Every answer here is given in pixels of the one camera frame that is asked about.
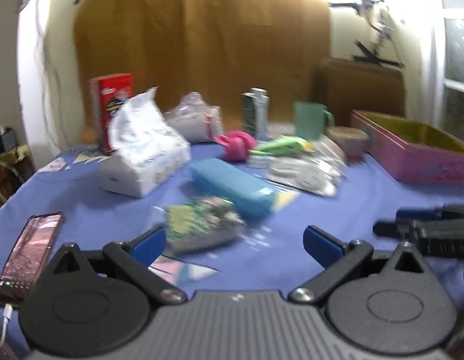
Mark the white power strip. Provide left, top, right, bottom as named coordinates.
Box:
left=352, top=0, right=392, bottom=44

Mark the blue pencil case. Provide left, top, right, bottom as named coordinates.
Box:
left=190, top=158, right=276, bottom=219

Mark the green white drink carton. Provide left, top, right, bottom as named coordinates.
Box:
left=242, top=88, right=269, bottom=141

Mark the wooden board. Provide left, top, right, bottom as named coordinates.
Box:
left=73, top=0, right=330, bottom=143

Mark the plastic bag of cups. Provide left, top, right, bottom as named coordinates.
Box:
left=164, top=92, right=224, bottom=143

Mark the frosted glass window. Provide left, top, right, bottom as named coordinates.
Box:
left=442, top=0, right=464, bottom=141

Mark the black smartphone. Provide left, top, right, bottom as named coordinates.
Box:
left=0, top=212, right=63, bottom=307

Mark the cotton swab bag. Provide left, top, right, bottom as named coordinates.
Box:
left=248, top=141, right=346, bottom=197

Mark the pink macaron biscuit tin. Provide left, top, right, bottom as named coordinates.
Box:
left=351, top=111, right=464, bottom=186

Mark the pink knitted ball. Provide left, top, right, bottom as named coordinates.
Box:
left=213, top=130, right=256, bottom=163

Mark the white tissue pack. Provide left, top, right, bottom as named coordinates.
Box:
left=99, top=87, right=191, bottom=197

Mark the teal plastic mug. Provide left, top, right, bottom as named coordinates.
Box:
left=294, top=102, right=335, bottom=141

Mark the white phone cable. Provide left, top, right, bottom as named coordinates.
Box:
left=0, top=303, right=14, bottom=355

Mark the round paper food tub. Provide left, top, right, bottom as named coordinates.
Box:
left=326, top=126, right=369, bottom=162

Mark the blue tablecloth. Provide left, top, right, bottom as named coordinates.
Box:
left=0, top=121, right=464, bottom=360

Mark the red cardboard box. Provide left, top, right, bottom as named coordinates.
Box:
left=89, top=73, right=133, bottom=153

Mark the green patterned packet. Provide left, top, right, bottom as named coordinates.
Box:
left=154, top=196, right=246, bottom=255

